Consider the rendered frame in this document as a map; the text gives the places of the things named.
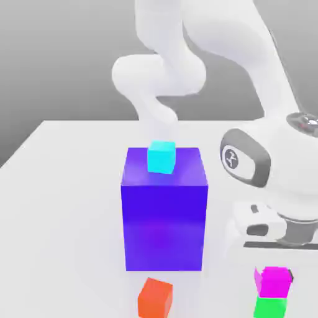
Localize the small cyan cube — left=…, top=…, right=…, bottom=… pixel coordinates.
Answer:
left=147, top=140, right=177, bottom=175

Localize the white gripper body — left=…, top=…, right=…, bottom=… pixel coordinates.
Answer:
left=242, top=240, right=318, bottom=270

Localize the small magenta cube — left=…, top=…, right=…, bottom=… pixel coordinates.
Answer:
left=258, top=266, right=293, bottom=299

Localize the small orange cube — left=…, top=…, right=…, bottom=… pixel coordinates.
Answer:
left=137, top=277, right=174, bottom=318

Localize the small green cube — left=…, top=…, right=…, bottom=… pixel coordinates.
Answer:
left=253, top=296, right=288, bottom=318

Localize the large purple box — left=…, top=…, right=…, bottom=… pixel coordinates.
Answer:
left=120, top=147, right=209, bottom=272

